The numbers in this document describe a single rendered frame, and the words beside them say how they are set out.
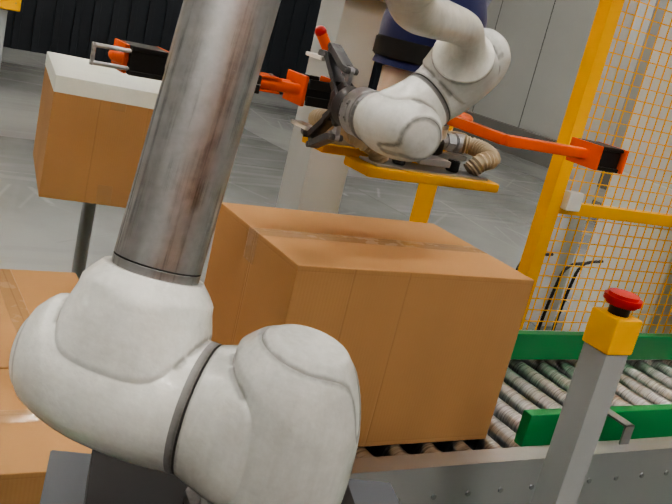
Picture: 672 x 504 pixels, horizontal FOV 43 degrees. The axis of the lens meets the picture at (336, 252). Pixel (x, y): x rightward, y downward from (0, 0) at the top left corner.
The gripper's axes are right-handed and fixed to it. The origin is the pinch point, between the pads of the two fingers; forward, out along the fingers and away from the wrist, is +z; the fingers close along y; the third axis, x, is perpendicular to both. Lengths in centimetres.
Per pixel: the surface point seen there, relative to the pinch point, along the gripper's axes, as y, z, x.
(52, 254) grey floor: 125, 248, 20
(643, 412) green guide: 61, -27, 100
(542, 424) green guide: 63, -26, 66
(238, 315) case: 48.4, -0.8, -4.6
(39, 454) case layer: 70, -14, -45
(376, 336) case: 44, -20, 17
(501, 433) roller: 71, -17, 63
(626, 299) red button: 21, -54, 44
